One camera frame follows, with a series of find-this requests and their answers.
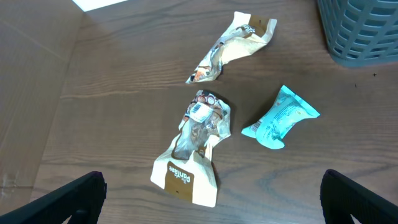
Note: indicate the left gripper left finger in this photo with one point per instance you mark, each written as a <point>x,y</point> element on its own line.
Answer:
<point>79,201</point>

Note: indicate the beige nut bag with label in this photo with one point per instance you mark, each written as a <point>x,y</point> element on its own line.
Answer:
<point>185,169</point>

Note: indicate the teal snack packet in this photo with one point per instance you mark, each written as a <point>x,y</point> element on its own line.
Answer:
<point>287,110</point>

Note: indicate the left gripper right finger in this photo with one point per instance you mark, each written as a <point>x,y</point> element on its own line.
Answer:
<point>344,200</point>

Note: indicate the grey plastic basket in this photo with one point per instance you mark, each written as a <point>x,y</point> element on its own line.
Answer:
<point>360,32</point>

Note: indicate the crumpled beige snack bag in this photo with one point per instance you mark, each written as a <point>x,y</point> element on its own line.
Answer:
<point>245,35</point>

